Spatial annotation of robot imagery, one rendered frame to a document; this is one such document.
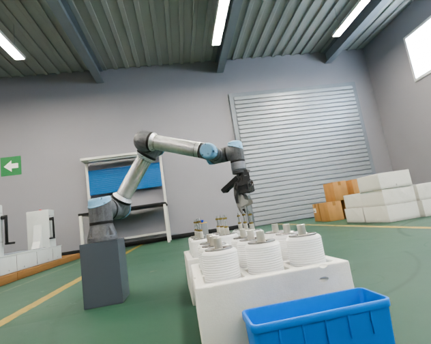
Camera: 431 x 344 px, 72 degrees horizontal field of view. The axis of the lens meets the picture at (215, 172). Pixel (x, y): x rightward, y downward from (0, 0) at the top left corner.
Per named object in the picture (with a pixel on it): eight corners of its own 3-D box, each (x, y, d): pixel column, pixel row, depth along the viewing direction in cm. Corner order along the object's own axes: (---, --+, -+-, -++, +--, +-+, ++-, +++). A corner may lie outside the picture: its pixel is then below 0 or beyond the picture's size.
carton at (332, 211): (344, 219, 461) (340, 200, 465) (330, 221, 458) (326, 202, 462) (335, 219, 490) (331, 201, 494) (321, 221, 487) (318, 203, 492)
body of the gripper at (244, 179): (249, 192, 142) (245, 168, 144) (233, 195, 146) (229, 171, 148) (255, 192, 148) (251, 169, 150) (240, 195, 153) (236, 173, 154)
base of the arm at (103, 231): (82, 244, 144) (81, 224, 145) (92, 242, 159) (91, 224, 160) (114, 239, 146) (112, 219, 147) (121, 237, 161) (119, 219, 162)
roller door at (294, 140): (250, 227, 637) (228, 93, 683) (249, 227, 649) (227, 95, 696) (384, 206, 679) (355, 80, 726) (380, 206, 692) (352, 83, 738)
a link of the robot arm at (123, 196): (94, 213, 163) (142, 126, 160) (111, 212, 177) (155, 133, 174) (110, 224, 159) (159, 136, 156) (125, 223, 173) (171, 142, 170)
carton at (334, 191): (349, 198, 468) (345, 180, 472) (335, 201, 464) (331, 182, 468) (339, 200, 497) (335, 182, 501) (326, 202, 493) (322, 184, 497)
